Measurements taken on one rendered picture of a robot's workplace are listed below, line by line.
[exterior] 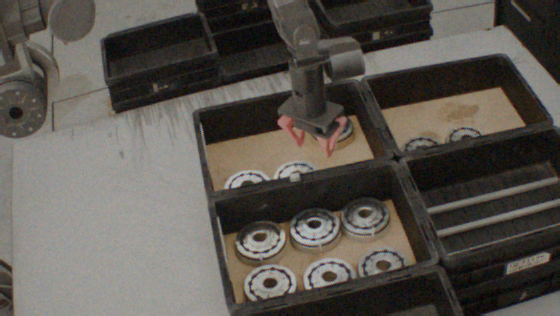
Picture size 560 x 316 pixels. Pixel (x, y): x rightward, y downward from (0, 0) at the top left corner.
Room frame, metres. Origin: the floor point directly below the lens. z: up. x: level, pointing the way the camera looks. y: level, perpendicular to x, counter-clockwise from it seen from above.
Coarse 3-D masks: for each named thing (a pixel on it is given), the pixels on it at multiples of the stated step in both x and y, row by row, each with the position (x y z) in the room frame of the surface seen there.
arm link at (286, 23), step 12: (276, 0) 1.08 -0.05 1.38; (288, 0) 1.08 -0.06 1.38; (300, 0) 1.08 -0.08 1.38; (276, 12) 1.08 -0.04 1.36; (288, 12) 1.08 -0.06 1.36; (300, 12) 1.08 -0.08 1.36; (276, 24) 1.11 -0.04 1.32; (288, 24) 1.07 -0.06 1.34; (300, 24) 1.07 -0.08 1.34; (312, 24) 1.07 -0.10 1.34; (288, 36) 1.06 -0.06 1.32
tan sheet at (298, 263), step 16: (288, 224) 1.12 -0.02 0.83; (400, 224) 1.07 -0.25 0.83; (224, 240) 1.10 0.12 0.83; (288, 240) 1.07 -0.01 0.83; (384, 240) 1.03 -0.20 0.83; (400, 240) 1.02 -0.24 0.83; (288, 256) 1.03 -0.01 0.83; (304, 256) 1.02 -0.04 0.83; (320, 256) 1.01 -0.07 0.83; (336, 256) 1.01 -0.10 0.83; (352, 256) 1.00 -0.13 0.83; (240, 272) 1.00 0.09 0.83; (304, 272) 0.98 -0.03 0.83; (240, 288) 0.96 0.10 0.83
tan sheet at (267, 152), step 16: (208, 144) 1.41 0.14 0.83; (224, 144) 1.40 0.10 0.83; (240, 144) 1.40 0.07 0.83; (256, 144) 1.39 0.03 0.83; (272, 144) 1.38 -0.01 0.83; (288, 144) 1.37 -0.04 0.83; (304, 144) 1.36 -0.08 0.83; (352, 144) 1.34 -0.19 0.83; (368, 144) 1.33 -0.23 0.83; (208, 160) 1.36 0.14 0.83; (224, 160) 1.35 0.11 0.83; (240, 160) 1.34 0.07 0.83; (256, 160) 1.33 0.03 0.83; (272, 160) 1.32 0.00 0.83; (288, 160) 1.32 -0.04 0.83; (304, 160) 1.31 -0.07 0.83; (320, 160) 1.30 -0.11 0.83; (336, 160) 1.29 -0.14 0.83; (352, 160) 1.28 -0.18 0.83; (224, 176) 1.29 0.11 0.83; (272, 176) 1.27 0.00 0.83
